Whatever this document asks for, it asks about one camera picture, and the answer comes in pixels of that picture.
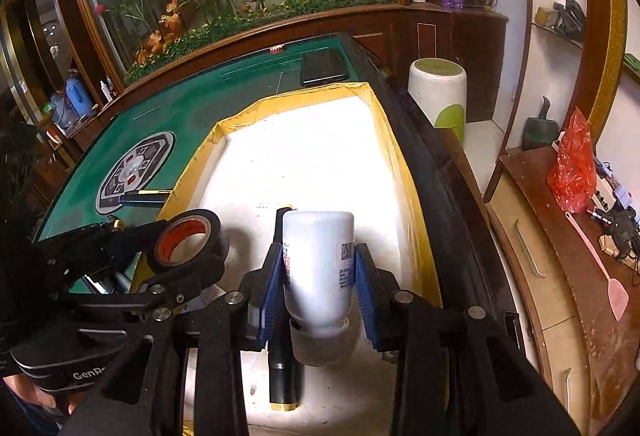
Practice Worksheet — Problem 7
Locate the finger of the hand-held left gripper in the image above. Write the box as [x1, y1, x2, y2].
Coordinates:
[32, 219, 168, 278]
[70, 253, 226, 313]

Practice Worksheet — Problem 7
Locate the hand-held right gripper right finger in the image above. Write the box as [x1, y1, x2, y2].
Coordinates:
[352, 242, 581, 436]

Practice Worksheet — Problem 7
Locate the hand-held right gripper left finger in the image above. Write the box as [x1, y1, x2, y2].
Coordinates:
[60, 243, 291, 436]

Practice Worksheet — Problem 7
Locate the black tape roll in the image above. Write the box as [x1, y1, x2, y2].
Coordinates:
[146, 209, 231, 274]

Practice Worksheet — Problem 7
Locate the white plastic bottle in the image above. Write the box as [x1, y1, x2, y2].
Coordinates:
[281, 210, 357, 367]

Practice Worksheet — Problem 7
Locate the black marker with gold ends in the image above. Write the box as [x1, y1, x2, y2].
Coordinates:
[119, 189, 174, 206]
[267, 205, 303, 413]

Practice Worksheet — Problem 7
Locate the white tray with yellow tape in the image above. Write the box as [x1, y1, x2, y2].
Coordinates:
[135, 81, 451, 436]

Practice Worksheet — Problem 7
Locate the person's left hand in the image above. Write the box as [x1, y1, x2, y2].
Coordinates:
[4, 373, 76, 419]

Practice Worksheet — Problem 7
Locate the round table control panel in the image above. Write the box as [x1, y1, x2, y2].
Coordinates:
[95, 131, 178, 216]

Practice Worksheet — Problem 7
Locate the blue plastic jug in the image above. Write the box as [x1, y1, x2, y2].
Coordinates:
[65, 74, 96, 119]

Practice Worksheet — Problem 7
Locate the wooden side cabinet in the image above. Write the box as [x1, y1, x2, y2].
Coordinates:
[485, 146, 640, 436]

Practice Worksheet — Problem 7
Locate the white and green stool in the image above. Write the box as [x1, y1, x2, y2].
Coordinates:
[407, 58, 468, 147]

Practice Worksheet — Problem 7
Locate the black phone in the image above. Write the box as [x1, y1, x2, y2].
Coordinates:
[300, 49, 351, 88]

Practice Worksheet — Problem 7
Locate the dark green plastic object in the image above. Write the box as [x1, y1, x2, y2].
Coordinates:
[524, 96, 558, 151]

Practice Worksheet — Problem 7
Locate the red plastic bag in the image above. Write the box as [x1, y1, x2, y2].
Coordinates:
[546, 106, 598, 213]

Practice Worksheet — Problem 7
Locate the pink fly swatter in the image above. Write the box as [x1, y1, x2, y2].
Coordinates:
[565, 211, 630, 321]

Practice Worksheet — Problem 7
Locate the wooden corner cabinet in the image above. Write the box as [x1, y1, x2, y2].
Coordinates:
[395, 4, 508, 124]

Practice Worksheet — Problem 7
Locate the black cable bundle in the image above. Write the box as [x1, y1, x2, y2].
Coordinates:
[597, 209, 640, 267]

